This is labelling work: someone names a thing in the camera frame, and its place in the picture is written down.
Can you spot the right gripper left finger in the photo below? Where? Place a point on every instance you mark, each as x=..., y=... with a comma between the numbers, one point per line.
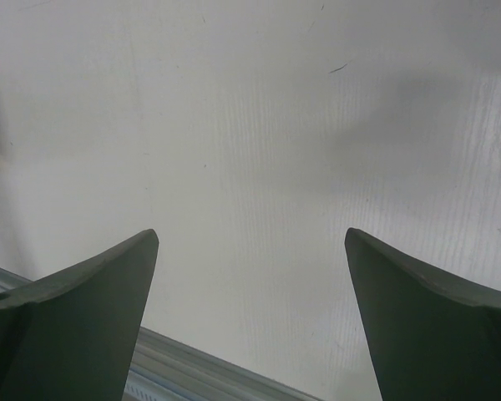
x=71, y=335

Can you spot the white slotted cable duct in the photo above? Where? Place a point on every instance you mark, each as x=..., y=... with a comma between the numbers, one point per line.
x=142, y=393

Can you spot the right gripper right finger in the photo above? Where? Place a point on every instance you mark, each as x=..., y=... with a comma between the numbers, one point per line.
x=431, y=335

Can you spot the aluminium mounting rail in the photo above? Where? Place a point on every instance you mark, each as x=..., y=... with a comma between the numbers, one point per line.
x=161, y=364

